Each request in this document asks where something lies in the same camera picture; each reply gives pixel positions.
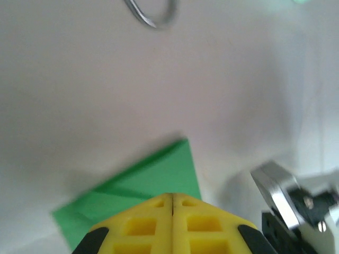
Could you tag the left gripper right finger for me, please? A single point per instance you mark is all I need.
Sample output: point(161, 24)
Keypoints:
point(206, 230)

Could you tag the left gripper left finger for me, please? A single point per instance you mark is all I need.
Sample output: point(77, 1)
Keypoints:
point(140, 230)

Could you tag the metal scissor tongs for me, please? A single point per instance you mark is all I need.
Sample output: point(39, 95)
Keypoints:
point(140, 17)

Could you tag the green paper sheet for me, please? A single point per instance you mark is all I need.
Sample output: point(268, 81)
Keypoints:
point(148, 172)

